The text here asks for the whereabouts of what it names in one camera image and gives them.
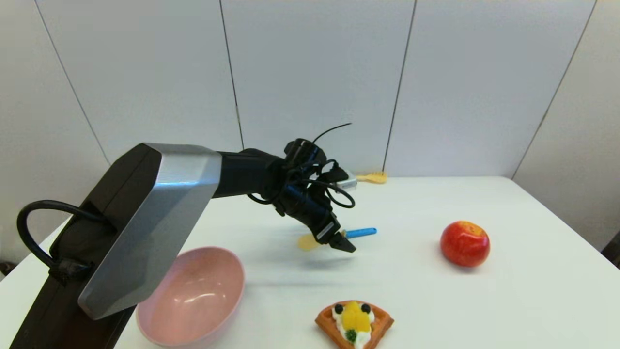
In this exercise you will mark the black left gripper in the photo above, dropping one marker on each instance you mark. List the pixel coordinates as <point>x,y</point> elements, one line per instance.
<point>310,211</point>

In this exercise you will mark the waffle with fruit topping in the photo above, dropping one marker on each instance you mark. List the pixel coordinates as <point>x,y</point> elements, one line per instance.
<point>355,322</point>

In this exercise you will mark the red apple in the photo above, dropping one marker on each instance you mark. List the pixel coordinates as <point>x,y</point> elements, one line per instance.
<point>465,244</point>

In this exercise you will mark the pink bowl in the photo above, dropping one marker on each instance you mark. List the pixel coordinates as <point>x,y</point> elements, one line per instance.
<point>193,300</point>

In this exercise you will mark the dark object beside table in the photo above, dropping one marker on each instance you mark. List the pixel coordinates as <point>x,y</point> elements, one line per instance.
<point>612,252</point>

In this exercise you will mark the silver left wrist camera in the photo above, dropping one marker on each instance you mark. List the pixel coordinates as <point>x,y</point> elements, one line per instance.
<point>348,182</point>

